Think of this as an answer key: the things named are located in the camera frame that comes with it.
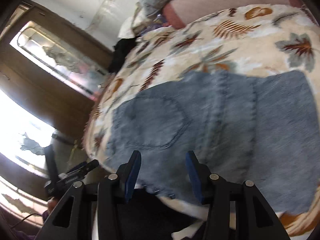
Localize white printed cloth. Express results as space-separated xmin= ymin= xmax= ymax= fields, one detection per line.
xmin=118 ymin=2 xmax=150 ymax=40

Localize wooden door with glass panel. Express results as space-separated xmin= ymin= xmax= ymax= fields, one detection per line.
xmin=0 ymin=0 xmax=114 ymax=228

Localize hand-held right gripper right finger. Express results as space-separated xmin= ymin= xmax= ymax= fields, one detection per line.
xmin=185 ymin=150 xmax=292 ymax=240

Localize black cable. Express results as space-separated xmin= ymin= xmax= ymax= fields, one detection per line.
xmin=9 ymin=212 xmax=42 ymax=232

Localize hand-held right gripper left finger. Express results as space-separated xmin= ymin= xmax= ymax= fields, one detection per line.
xmin=35 ymin=150 xmax=142 ymax=240

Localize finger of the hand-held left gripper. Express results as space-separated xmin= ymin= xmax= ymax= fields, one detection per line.
xmin=59 ymin=159 xmax=100 ymax=180
xmin=44 ymin=144 xmax=60 ymax=183

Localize leaf printed blanket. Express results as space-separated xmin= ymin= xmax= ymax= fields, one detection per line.
xmin=84 ymin=4 xmax=320 ymax=238

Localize blue denim pants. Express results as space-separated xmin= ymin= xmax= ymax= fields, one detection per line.
xmin=104 ymin=70 xmax=318 ymax=216

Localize purple packet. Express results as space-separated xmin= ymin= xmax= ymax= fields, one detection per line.
xmin=150 ymin=14 xmax=173 ymax=30

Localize black cloth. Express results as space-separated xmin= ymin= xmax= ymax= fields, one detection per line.
xmin=108 ymin=37 xmax=137 ymax=73

